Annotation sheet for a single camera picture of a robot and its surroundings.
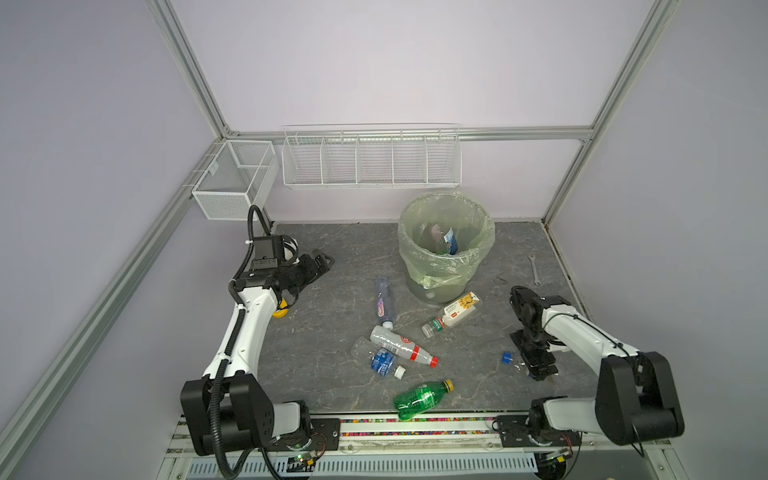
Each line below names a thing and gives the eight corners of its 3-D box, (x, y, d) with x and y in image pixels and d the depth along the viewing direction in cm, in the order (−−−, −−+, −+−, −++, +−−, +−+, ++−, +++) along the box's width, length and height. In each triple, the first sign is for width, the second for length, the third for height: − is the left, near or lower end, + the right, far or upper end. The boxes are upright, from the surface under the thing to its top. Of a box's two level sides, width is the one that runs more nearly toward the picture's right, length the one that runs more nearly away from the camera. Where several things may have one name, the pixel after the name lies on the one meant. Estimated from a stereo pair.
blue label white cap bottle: (351, 355, 88) (348, 347, 84) (364, 338, 91) (362, 330, 87) (396, 389, 82) (396, 383, 78) (408, 369, 85) (409, 363, 81)
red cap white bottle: (367, 343, 90) (366, 336, 86) (375, 329, 93) (374, 322, 89) (434, 374, 85) (436, 368, 81) (440, 358, 87) (442, 352, 83)
